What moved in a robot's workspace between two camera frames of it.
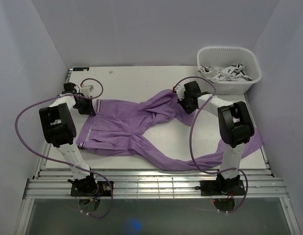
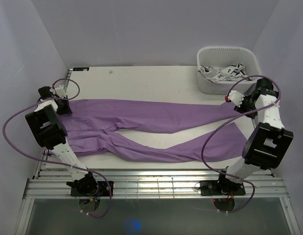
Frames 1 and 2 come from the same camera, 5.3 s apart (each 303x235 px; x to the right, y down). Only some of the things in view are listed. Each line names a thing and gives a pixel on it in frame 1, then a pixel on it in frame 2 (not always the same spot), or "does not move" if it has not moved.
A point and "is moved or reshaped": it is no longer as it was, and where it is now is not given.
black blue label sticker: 81,69 does not move
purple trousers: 127,123 is moved or reshaped
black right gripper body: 186,105 → 247,105
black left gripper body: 82,106 → 64,108
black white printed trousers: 234,73 does not move
